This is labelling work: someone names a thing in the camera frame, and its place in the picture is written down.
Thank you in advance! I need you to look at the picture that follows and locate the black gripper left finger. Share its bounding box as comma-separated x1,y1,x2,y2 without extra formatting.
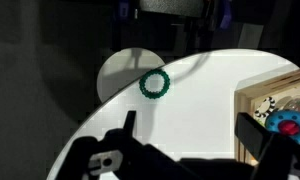
123,110,138,138

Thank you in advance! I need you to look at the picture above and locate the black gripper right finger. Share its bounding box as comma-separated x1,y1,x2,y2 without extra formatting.
234,112,275,161

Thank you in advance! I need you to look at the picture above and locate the green knobbly ring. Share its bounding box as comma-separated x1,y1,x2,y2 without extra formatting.
138,68,171,100

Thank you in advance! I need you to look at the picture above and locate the wooden slatted box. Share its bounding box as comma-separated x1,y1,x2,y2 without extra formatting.
234,65,300,166

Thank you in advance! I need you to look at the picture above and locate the red ball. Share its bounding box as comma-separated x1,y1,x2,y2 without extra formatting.
278,120,300,136

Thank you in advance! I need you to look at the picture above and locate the white round floor disc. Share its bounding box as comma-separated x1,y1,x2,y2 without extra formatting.
96,48,167,103

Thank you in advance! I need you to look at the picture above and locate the purple clamp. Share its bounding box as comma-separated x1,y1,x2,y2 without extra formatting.
219,0,233,30
118,0,131,15

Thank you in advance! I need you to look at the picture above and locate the blue dotted ring toy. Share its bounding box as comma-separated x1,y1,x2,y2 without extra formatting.
264,109,300,145

